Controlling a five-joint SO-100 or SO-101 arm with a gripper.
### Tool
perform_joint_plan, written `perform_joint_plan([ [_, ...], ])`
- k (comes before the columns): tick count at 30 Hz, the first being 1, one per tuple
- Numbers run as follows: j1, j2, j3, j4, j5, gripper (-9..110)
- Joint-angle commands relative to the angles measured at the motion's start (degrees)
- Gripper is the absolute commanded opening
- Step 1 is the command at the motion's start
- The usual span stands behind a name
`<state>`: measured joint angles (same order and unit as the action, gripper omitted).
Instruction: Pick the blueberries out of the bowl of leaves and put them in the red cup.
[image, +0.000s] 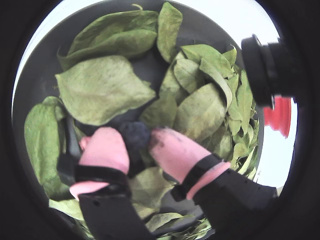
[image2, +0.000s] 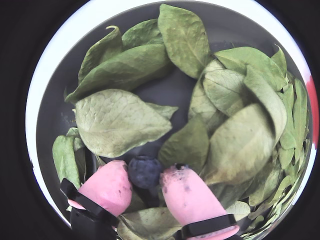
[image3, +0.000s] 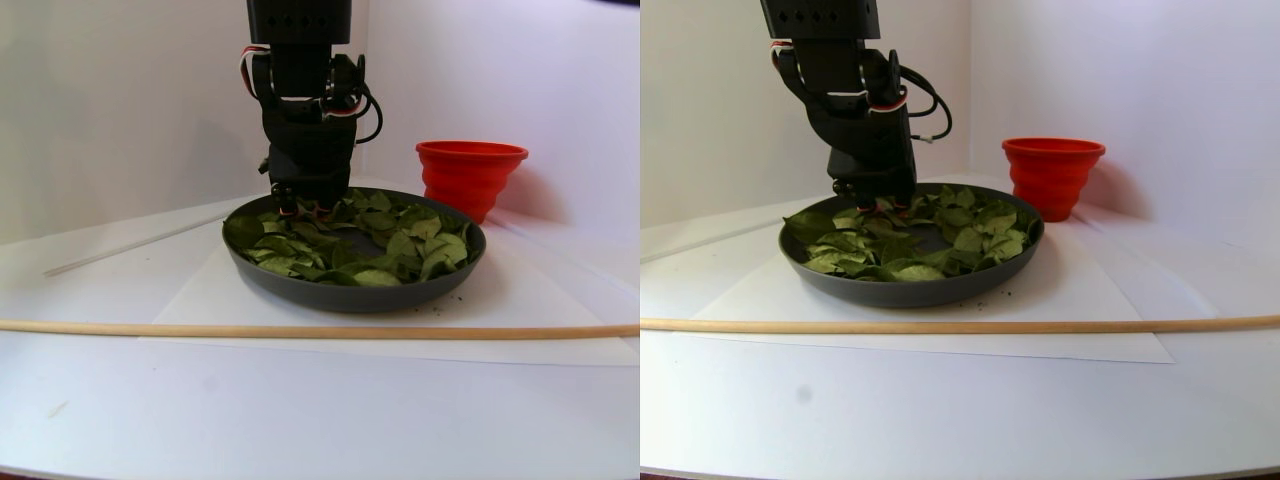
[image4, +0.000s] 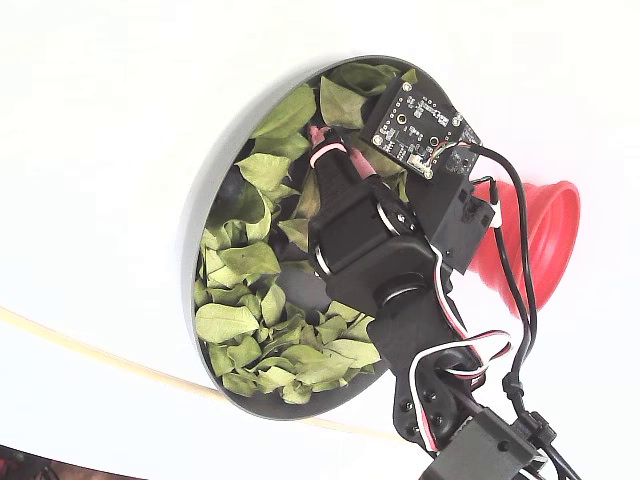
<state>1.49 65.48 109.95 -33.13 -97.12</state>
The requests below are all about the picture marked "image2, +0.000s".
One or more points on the dark grey round bowl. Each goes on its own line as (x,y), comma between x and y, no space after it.
(55,87)

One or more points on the pile of green leaves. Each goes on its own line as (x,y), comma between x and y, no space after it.
(120,120)

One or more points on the dark blueberry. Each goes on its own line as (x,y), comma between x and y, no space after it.
(144,172)

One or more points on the pink padded gripper finger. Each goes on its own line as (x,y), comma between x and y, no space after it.
(190,200)
(107,185)

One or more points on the red collapsible cup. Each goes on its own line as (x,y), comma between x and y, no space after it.
(312,100)

